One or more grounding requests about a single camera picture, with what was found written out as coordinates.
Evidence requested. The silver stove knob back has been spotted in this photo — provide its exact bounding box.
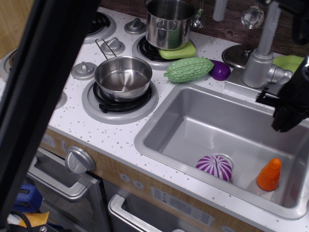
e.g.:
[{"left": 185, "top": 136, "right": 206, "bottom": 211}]
[{"left": 124, "top": 18, "right": 146, "bottom": 35}]

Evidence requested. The silver oven door handle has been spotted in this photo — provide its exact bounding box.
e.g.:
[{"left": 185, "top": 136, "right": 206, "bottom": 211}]
[{"left": 27, "top": 155, "right": 89, "bottom": 203}]

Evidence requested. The lime green plate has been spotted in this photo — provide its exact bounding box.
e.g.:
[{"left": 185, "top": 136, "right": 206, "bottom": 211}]
[{"left": 273, "top": 55, "right": 304, "bottom": 73}]

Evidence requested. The back left stove burner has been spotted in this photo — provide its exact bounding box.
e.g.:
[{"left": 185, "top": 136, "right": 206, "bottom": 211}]
[{"left": 83, "top": 12, "right": 116, "bottom": 44}]

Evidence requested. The purple toy eggplant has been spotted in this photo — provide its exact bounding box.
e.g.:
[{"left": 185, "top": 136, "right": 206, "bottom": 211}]
[{"left": 210, "top": 60, "right": 231, "bottom": 81}]

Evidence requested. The steel lid on left burner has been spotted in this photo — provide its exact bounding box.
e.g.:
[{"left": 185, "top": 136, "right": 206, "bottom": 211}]
[{"left": 9, "top": 49, "right": 18, "bottom": 69}]

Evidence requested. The hanging steel spoon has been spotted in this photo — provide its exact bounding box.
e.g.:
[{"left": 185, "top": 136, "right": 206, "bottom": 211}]
[{"left": 192, "top": 0, "right": 206, "bottom": 29}]

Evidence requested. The steel lid behind faucet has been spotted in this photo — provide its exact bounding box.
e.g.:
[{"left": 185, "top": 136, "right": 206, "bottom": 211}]
[{"left": 222, "top": 44, "right": 254, "bottom": 69}]

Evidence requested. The orange toy carrot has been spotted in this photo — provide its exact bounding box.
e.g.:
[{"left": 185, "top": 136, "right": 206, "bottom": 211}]
[{"left": 256, "top": 158, "right": 281, "bottom": 191}]

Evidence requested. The silver faucet lever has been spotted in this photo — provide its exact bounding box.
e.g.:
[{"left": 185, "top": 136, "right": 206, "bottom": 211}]
[{"left": 275, "top": 70, "right": 294, "bottom": 85}]

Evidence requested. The tall steel pot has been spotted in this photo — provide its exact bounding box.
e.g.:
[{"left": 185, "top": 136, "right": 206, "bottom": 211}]
[{"left": 146, "top": 0, "right": 196, "bottom": 50}]

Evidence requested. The silver stove knob left centre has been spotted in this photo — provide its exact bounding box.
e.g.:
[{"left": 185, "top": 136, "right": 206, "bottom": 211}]
[{"left": 71, "top": 61, "right": 97, "bottom": 81}]

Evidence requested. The silver toy faucet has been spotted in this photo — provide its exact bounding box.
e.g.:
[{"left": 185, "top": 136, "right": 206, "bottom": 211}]
[{"left": 225, "top": 0, "right": 283, "bottom": 98}]

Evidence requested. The grey oven control panel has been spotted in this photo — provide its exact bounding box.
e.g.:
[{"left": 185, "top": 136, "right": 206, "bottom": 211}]
[{"left": 150, "top": 186, "right": 215, "bottom": 227}]

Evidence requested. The hanging silver utensil handle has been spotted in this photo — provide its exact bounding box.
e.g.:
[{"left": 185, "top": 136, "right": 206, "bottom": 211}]
[{"left": 212, "top": 0, "right": 228, "bottom": 22}]

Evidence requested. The green plastic sponge block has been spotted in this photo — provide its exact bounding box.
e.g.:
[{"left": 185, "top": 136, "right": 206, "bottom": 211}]
[{"left": 157, "top": 41, "right": 197, "bottom": 60}]

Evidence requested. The small steel saucepan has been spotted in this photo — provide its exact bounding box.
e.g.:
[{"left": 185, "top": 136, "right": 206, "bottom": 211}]
[{"left": 94, "top": 38, "right": 154, "bottom": 102}]

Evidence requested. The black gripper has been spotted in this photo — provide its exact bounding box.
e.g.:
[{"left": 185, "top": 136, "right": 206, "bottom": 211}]
[{"left": 256, "top": 57, "right": 309, "bottom": 132}]

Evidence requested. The orange tape piece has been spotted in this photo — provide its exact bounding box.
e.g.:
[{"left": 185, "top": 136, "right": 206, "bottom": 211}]
[{"left": 23, "top": 211, "right": 49, "bottom": 227}]

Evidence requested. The front left stove burner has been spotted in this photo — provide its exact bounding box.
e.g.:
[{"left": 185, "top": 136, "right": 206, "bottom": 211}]
[{"left": 0, "top": 49, "right": 17, "bottom": 82}]

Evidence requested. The front right stove burner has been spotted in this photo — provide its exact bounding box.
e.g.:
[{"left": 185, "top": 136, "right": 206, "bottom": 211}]
[{"left": 82, "top": 81, "right": 158, "bottom": 125}]

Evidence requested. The silver oven dial knob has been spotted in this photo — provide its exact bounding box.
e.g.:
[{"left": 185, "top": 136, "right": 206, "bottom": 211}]
[{"left": 65, "top": 145, "right": 96, "bottom": 174}]

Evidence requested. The purple white striped toy onion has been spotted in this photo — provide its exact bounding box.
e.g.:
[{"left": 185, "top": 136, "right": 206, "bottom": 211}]
[{"left": 196, "top": 155, "right": 233, "bottom": 182}]

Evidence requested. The silver dishwasher door handle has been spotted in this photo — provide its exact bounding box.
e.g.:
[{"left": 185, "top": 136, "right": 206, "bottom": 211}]
[{"left": 108, "top": 194, "right": 161, "bottom": 232}]

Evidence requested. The hanging steel ladle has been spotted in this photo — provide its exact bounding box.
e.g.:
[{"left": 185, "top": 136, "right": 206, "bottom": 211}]
[{"left": 241, "top": 1, "right": 265, "bottom": 29}]

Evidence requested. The silver stove knob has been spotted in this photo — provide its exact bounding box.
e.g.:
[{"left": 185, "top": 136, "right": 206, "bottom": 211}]
[
  {"left": 100, "top": 37, "right": 125, "bottom": 56},
  {"left": 55, "top": 91, "right": 67, "bottom": 110},
  {"left": 124, "top": 18, "right": 146, "bottom": 35},
  {"left": 71, "top": 61, "right": 97, "bottom": 81}
]

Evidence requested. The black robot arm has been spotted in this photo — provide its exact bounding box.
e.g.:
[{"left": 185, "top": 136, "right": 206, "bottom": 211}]
[{"left": 0, "top": 0, "right": 309, "bottom": 225}]

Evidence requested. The back right stove burner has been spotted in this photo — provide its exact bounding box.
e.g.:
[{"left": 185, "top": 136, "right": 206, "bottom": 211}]
[{"left": 132, "top": 36, "right": 180, "bottom": 71}]

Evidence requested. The stove burner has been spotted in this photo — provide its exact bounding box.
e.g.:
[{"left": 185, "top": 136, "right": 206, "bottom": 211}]
[
  {"left": 0, "top": 49, "right": 17, "bottom": 82},
  {"left": 83, "top": 12, "right": 116, "bottom": 44},
  {"left": 132, "top": 36, "right": 180, "bottom": 71},
  {"left": 82, "top": 81, "right": 158, "bottom": 125}
]

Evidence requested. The silver stove knob middle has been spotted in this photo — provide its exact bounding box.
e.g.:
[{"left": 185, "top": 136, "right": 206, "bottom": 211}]
[{"left": 100, "top": 37, "right": 125, "bottom": 56}]

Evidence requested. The silver stove knob front left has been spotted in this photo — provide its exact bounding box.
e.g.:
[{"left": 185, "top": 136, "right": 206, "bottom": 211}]
[{"left": 55, "top": 91, "right": 67, "bottom": 110}]

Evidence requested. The silver sink basin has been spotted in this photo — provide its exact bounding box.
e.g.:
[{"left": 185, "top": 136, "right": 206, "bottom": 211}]
[{"left": 134, "top": 84, "right": 309, "bottom": 219}]

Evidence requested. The green toy bitter melon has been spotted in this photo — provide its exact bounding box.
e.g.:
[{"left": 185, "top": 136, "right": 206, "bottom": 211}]
[{"left": 164, "top": 58, "right": 214, "bottom": 83}]

